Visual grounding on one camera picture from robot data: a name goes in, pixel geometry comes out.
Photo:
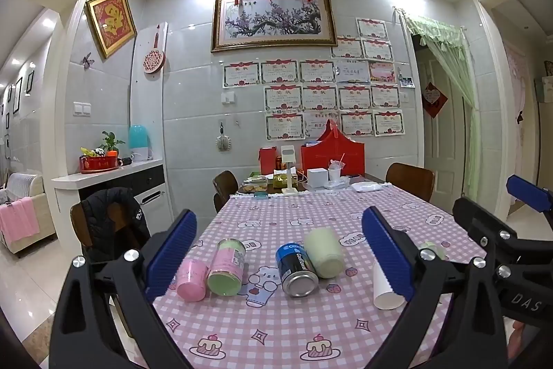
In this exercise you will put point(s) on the pink checked tablecloth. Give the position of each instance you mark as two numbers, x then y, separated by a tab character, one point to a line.
276	330

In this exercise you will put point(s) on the pale green plastic cup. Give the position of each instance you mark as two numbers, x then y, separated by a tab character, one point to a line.
435	249
324	258

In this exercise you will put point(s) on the blue and white humidifier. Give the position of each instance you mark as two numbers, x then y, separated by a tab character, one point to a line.
139	142

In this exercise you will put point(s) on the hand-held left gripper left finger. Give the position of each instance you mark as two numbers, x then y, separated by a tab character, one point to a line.
170	254

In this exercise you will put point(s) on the white paper cup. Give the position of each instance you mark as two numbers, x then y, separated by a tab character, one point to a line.
383	292

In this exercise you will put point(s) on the pink blanket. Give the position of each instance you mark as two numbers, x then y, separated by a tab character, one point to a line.
19	220

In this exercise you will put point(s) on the red diamond door decoration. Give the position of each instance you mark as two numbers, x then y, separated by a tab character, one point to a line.
433	99

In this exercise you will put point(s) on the white square box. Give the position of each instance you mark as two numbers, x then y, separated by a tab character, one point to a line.
317	178

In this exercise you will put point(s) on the small wall photo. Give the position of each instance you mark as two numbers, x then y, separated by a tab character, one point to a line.
406	81

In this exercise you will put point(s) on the red box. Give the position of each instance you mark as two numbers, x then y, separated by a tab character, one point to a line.
268	160

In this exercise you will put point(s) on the small potted plant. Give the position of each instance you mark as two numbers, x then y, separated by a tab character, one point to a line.
111	142

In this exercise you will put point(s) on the framed blossom painting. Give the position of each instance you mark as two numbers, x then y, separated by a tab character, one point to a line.
274	19

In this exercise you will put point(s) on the white double wall switch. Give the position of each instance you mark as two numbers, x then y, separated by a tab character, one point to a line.
82	108

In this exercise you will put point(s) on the gold framed red picture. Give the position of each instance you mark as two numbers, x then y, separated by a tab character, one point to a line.
111	21

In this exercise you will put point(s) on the red tray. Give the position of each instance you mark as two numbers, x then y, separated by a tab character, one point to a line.
98	164

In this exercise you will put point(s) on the black framed wall picture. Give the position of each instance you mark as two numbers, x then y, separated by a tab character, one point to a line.
30	82
17	94

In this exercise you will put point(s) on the plate of snacks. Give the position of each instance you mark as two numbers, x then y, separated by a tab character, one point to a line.
252	188

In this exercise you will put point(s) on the black jacket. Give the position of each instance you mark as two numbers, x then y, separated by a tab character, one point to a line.
114	222

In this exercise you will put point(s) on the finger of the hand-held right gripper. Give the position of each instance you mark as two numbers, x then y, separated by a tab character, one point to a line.
475	218
529	194

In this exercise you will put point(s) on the white and black sideboard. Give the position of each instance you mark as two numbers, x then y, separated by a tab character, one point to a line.
129	183

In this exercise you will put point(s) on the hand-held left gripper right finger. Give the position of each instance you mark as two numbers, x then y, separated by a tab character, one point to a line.
386	254

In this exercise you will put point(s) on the green sheer door curtain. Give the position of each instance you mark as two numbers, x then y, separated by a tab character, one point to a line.
449	62

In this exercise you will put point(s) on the round pink wall ornament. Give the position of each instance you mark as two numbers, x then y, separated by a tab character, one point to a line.
154	57

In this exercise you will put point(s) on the beige sofa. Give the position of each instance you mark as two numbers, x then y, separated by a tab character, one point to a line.
19	213

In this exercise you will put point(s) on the blue metal can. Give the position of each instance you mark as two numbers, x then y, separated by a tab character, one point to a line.
298	271

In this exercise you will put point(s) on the group of wall certificates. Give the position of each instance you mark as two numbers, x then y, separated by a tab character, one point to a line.
319	96

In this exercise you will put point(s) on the white cup with straws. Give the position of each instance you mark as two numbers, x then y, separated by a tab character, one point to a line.
335	171

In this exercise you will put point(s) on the pink plastic cup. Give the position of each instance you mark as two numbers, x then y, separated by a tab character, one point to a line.
191	284

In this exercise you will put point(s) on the white door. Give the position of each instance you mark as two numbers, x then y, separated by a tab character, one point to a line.
438	127

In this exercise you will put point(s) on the red gift bag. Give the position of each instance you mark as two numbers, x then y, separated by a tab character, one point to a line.
332	157

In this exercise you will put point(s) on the purple butterfly wall decoration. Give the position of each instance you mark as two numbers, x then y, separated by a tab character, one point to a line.
88	60

